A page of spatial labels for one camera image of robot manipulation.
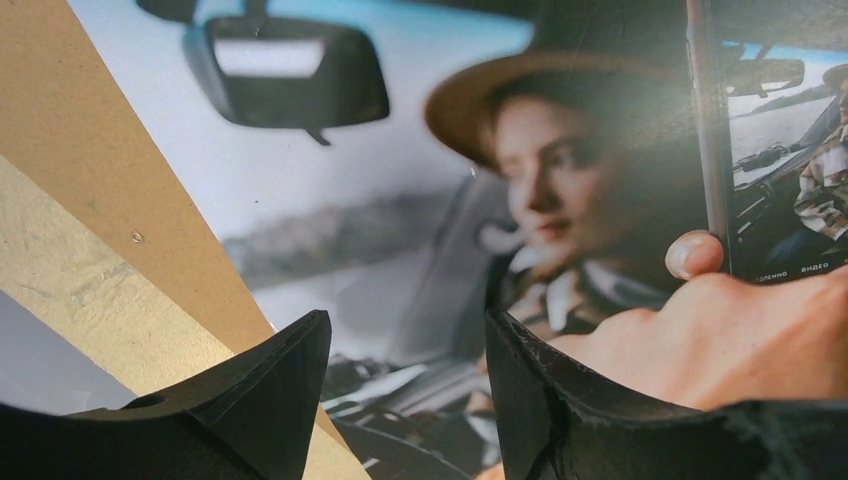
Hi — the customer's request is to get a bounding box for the brown cardboard backing board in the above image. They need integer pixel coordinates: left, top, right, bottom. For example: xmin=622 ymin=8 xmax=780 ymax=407
xmin=0 ymin=0 xmax=352 ymax=452

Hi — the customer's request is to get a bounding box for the large printed photo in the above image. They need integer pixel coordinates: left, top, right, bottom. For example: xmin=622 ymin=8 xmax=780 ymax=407
xmin=66 ymin=0 xmax=848 ymax=480

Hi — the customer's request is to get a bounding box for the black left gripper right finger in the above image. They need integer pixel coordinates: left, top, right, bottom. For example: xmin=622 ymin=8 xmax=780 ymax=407
xmin=486 ymin=309 xmax=847 ymax=480

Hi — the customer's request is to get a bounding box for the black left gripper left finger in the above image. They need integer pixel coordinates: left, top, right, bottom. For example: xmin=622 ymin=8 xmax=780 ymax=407
xmin=1 ymin=310 xmax=331 ymax=479

